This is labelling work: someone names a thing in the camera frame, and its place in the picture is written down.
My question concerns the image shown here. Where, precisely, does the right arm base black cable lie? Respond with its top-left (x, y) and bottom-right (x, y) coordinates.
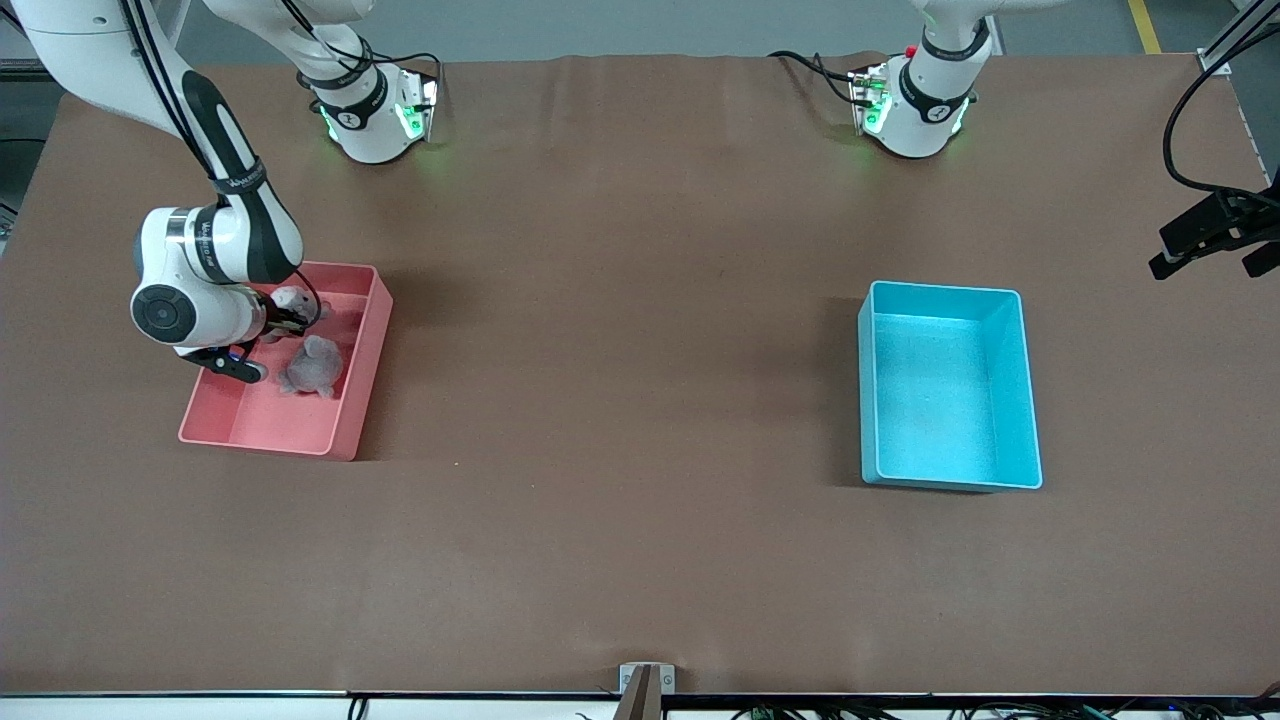
top-left (350, 40), bottom-right (446, 101)

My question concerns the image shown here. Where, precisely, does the blue plastic box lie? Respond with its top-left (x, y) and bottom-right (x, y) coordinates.
top-left (857, 280), bottom-right (1044, 492)

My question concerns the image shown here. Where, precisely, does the arm base black cable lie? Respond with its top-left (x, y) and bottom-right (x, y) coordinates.
top-left (766, 48), bottom-right (863, 109)
top-left (350, 40), bottom-right (446, 101)

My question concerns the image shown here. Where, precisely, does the grey plush toy white face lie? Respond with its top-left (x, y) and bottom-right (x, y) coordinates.
top-left (268, 285), bottom-right (332, 343)

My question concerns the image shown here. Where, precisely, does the pink plastic box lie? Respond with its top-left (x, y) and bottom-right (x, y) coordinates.
top-left (178, 256), bottom-right (394, 462)

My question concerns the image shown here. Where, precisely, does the left arm base connector plate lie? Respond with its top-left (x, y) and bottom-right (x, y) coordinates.
top-left (848, 62), bottom-right (893, 138)

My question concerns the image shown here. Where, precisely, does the brown camera post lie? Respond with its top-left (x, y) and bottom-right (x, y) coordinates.
top-left (613, 667), bottom-right (663, 720)

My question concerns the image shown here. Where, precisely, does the brown table cover sheet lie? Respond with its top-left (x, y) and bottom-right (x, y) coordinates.
top-left (0, 50), bottom-right (1280, 698)

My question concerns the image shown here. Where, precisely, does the left arm base black cable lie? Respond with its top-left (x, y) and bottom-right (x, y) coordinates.
top-left (766, 48), bottom-right (863, 109)

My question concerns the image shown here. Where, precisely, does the right arm base connector plate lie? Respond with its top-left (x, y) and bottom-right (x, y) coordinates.
top-left (398, 68), bottom-right (441, 143)

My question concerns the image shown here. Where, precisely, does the plain grey plush toy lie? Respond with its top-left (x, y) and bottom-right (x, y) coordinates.
top-left (275, 335), bottom-right (345, 399)

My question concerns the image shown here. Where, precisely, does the small metal bracket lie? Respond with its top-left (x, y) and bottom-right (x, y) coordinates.
top-left (619, 663), bottom-right (677, 695)

